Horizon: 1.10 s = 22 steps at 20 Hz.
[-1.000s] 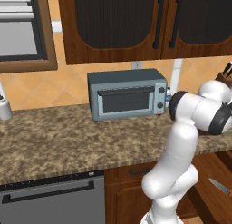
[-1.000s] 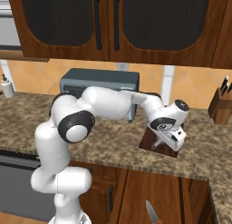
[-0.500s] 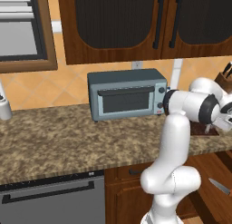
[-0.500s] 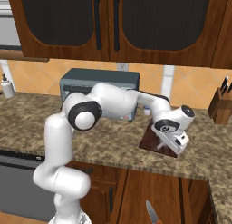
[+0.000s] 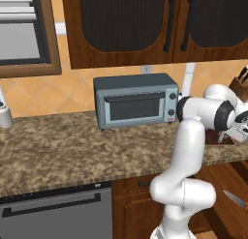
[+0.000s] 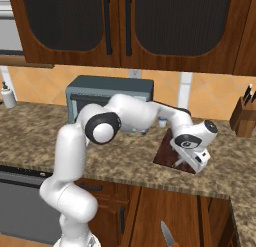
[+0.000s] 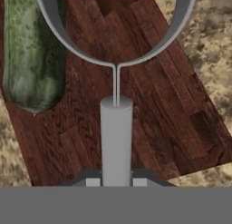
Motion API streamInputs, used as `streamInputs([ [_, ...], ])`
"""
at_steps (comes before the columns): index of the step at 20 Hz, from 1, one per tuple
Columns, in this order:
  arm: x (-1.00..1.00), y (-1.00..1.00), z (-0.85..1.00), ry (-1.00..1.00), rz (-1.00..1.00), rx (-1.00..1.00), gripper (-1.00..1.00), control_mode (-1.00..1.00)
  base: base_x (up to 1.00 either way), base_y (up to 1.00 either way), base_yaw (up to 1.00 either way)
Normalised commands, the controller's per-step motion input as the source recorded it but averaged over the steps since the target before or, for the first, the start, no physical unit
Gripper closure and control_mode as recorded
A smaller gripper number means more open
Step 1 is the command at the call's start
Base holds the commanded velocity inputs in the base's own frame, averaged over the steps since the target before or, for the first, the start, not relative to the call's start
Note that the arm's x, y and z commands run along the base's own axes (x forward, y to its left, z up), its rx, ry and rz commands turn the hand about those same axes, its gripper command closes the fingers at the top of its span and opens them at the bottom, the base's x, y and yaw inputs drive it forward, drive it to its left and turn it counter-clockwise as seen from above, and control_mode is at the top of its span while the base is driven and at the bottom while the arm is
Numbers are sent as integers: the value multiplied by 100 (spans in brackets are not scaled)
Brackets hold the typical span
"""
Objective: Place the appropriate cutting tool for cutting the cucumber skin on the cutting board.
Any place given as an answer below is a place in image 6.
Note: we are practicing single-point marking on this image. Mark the white wall socket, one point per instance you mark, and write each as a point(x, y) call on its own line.
point(135, 73)

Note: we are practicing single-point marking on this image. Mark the grey-blue toaster oven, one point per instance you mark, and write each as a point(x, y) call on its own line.
point(100, 87)

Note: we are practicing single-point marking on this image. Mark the small wooden base cupboard door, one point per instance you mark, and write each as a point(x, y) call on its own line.
point(110, 224)

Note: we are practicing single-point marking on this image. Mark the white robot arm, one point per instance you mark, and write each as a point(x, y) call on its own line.
point(70, 157)

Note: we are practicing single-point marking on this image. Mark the white soap dispenser bottle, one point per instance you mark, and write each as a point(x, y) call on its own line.
point(8, 96)

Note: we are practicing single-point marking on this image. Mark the wooden hood trim board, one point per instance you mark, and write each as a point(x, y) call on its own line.
point(23, 61)

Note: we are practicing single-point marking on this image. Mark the wooden glass-front cupboard door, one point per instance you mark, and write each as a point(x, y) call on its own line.
point(180, 27)
point(63, 24)

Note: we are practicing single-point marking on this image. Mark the small white shaker jar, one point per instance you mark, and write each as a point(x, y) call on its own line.
point(162, 122)

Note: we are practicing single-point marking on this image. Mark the wooden drawer front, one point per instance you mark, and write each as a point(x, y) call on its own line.
point(113, 189)

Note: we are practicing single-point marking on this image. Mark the brown wooden knife block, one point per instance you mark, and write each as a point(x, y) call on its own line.
point(244, 119)

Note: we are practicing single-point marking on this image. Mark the grey dishwasher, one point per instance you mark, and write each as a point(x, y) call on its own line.
point(20, 204)

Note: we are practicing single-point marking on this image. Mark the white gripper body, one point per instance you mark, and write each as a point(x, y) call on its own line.
point(188, 160)

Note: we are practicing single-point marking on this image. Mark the dark brown cutting board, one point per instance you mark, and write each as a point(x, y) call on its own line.
point(166, 152)

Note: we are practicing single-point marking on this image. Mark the plain wooden cupboard panel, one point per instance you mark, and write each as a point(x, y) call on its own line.
point(246, 41)

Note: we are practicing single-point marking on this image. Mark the grey range hood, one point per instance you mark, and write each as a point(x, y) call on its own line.
point(8, 21)

